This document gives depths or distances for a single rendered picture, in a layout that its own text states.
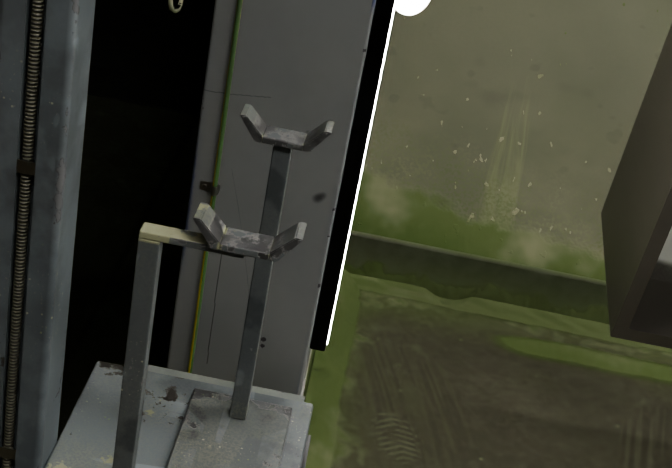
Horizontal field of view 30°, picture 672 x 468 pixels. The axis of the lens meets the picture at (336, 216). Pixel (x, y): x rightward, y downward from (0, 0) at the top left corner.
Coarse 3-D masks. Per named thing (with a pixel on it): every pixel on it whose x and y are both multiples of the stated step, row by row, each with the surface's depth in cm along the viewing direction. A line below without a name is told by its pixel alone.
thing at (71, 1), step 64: (0, 0) 92; (64, 0) 91; (0, 64) 94; (64, 64) 93; (0, 128) 96; (64, 128) 96; (0, 192) 98; (64, 192) 99; (0, 256) 101; (64, 256) 103; (0, 320) 104; (64, 320) 108; (0, 384) 107; (0, 448) 110
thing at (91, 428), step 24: (96, 384) 124; (120, 384) 124; (168, 384) 126; (192, 384) 127; (96, 408) 120; (144, 408) 122; (168, 408) 122; (312, 408) 127; (72, 432) 117; (96, 432) 117; (144, 432) 118; (168, 432) 119; (288, 432) 122; (72, 456) 114; (96, 456) 114; (144, 456) 115; (168, 456) 116; (288, 456) 119
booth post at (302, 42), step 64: (256, 0) 142; (320, 0) 141; (256, 64) 145; (320, 64) 144; (192, 192) 153; (256, 192) 152; (320, 192) 151; (192, 256) 157; (320, 256) 155; (192, 320) 161; (256, 384) 164
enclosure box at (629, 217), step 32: (640, 128) 224; (640, 160) 219; (640, 192) 215; (608, 224) 234; (640, 224) 210; (608, 256) 229; (640, 256) 206; (608, 288) 224; (640, 288) 209; (640, 320) 220
